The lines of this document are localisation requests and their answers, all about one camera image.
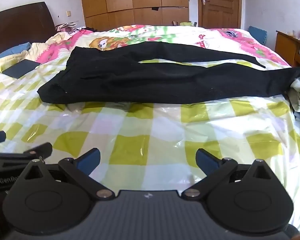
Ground pile of pale clothes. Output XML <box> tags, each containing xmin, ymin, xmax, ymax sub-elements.
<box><xmin>287</xmin><ymin>72</ymin><xmax>300</xmax><ymax>113</ymax></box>

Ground black pants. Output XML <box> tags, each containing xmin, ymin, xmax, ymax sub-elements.
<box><xmin>37</xmin><ymin>41</ymin><xmax>300</xmax><ymax>105</ymax></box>

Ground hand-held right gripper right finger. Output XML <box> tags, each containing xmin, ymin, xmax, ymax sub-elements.
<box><xmin>181</xmin><ymin>148</ymin><xmax>275</xmax><ymax>200</ymax></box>

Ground checked cartoon print blanket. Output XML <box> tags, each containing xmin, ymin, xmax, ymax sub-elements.
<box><xmin>0</xmin><ymin>24</ymin><xmax>300</xmax><ymax>240</ymax></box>

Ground pink and white bag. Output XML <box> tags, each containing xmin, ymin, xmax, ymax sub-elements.
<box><xmin>55</xmin><ymin>22</ymin><xmax>78</xmax><ymax>33</ymax></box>

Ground wooden wardrobe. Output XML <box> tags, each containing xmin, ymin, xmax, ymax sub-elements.
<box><xmin>79</xmin><ymin>0</ymin><xmax>190</xmax><ymax>32</ymax></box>

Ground wooden side desk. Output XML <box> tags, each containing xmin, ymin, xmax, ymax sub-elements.
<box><xmin>274</xmin><ymin>30</ymin><xmax>300</xmax><ymax>68</ymax></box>

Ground cream crumpled cloth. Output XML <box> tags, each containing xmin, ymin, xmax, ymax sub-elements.
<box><xmin>20</xmin><ymin>33</ymin><xmax>74</xmax><ymax>62</ymax></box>

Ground brown wooden door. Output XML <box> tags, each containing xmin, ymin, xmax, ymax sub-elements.
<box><xmin>199</xmin><ymin>0</ymin><xmax>242</xmax><ymax>29</ymax></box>

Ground dark brown wooden headboard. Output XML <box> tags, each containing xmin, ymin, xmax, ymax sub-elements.
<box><xmin>0</xmin><ymin>2</ymin><xmax>56</xmax><ymax>61</ymax></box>

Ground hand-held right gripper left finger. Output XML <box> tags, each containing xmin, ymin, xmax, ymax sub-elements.
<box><xmin>22</xmin><ymin>148</ymin><xmax>115</xmax><ymax>200</ymax></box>

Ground blue pillow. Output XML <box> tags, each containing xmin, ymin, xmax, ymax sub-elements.
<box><xmin>0</xmin><ymin>42</ymin><xmax>32</xmax><ymax>64</ymax></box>

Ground blue foam mat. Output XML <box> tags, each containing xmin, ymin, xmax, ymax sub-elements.
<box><xmin>249</xmin><ymin>26</ymin><xmax>268</xmax><ymax>46</ymax></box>

